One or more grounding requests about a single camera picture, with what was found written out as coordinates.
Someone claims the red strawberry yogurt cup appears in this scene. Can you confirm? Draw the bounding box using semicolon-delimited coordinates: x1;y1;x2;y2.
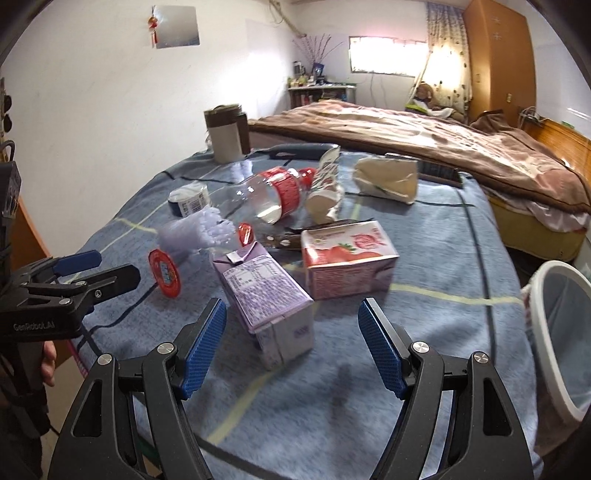
148;249;181;298

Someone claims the crumpled beige paper bag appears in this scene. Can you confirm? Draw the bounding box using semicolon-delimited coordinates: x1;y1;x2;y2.
353;156;419;205

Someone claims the black smartphone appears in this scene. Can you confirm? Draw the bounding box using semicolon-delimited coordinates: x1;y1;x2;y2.
417;160;463;188

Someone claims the crushed patterned paper cup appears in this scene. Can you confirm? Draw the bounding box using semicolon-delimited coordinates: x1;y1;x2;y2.
304;145;344;224

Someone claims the teddy bear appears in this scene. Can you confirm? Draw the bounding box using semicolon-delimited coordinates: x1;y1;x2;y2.
413;83;454;118

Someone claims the silver wall panel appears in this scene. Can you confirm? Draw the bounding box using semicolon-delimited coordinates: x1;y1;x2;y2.
151;5;200;49

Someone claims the dark blue glasses case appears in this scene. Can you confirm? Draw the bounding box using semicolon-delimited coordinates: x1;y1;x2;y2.
263;143;335;161

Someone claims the small clear labelled container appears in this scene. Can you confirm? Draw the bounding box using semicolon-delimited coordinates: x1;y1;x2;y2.
167;181;211;218

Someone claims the clear bottle red label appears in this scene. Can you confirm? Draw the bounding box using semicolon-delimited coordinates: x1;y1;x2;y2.
209;167;315;225

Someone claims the white trash bin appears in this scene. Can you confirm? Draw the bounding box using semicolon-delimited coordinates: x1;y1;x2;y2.
522;260;590;424

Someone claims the white foam wrap sheet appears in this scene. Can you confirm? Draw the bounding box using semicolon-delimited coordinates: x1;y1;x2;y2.
157;206;238;253

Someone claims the strawberry milk carton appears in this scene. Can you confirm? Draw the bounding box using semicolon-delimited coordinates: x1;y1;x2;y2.
301;221;399;300

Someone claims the wooden headboard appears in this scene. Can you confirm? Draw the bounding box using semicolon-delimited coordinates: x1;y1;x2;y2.
523;118;591;182

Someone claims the vase with twigs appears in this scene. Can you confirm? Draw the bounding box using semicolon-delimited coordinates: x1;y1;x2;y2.
294;34;343;77

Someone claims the bed with brown blanket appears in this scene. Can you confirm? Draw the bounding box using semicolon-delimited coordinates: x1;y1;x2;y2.
249;100;590;262

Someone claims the brown white thermos mug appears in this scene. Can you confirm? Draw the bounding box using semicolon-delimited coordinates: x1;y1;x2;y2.
204;104;250;164

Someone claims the wooden wardrobe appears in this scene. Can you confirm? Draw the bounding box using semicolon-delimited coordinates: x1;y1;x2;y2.
463;0;536;127

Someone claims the red hanging knot ornament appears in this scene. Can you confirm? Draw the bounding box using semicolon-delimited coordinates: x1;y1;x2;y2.
147;15;158;48

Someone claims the purple grape milk carton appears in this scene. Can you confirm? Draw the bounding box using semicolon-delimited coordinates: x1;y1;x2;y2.
212;242;315;370

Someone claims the brown snack wrapper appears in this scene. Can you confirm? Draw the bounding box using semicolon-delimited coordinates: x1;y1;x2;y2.
257;218;373;251

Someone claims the floral curtain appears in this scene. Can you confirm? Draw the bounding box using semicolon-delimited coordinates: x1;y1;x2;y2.
422;2;473;114

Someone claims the cluttered wall shelf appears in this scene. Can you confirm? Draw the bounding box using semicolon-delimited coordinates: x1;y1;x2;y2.
287;75;356;109

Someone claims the person's left hand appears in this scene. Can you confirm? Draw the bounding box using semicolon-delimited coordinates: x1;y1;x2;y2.
40;341;57;387

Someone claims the blue plaid tablecloth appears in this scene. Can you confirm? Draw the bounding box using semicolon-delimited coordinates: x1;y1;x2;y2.
68;147;544;480

